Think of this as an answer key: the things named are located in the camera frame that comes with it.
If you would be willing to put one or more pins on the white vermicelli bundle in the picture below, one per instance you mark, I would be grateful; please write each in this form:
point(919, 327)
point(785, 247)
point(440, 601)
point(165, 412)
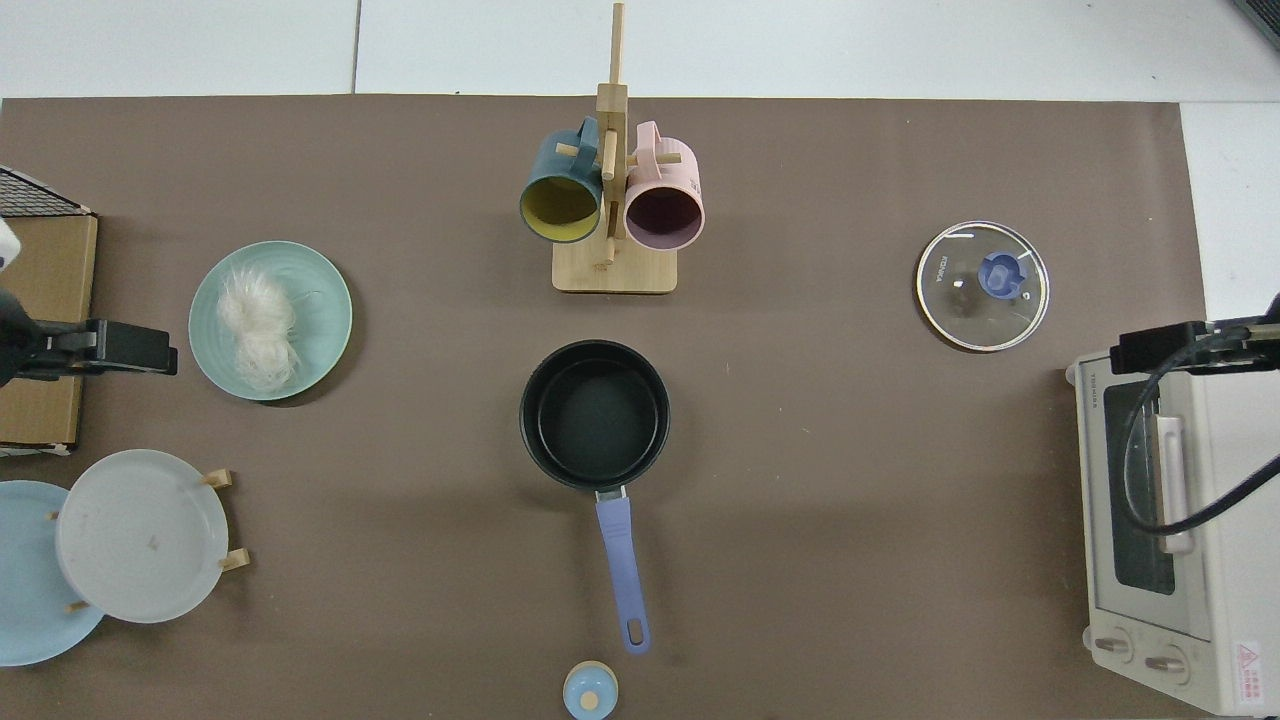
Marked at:
point(258, 325)

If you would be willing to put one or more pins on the glass lid with blue knob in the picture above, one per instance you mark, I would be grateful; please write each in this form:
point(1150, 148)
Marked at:
point(965, 310)

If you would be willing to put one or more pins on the grey plate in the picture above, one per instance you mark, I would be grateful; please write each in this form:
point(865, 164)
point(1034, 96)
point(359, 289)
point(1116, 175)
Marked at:
point(140, 535)

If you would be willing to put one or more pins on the mint green plate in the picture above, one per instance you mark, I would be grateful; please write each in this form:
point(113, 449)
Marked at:
point(325, 310)

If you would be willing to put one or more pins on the light blue plate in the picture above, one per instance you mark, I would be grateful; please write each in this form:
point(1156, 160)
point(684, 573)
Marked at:
point(25, 580)

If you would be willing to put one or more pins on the wooden plate rack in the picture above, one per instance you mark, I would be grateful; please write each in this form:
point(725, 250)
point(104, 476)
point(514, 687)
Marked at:
point(236, 560)

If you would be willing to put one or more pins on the pale toaster oven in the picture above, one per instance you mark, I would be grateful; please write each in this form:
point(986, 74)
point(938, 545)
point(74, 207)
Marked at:
point(1235, 560)

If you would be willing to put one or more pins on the dark grey panel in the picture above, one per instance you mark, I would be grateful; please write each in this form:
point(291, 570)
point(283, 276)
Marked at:
point(1265, 15)

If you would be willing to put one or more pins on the brown tablecloth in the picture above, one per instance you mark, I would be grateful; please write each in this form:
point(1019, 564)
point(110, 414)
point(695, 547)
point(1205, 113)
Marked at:
point(820, 450)

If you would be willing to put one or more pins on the dark teal mug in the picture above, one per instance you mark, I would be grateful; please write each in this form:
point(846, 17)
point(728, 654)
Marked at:
point(545, 175)

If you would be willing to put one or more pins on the wooden cup stand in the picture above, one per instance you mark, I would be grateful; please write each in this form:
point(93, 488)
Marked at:
point(612, 270)

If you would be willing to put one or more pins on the pink mug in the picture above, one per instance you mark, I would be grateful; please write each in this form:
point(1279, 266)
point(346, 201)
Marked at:
point(680, 180)

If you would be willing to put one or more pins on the small blue round thing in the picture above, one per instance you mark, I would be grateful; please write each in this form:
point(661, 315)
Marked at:
point(590, 692)

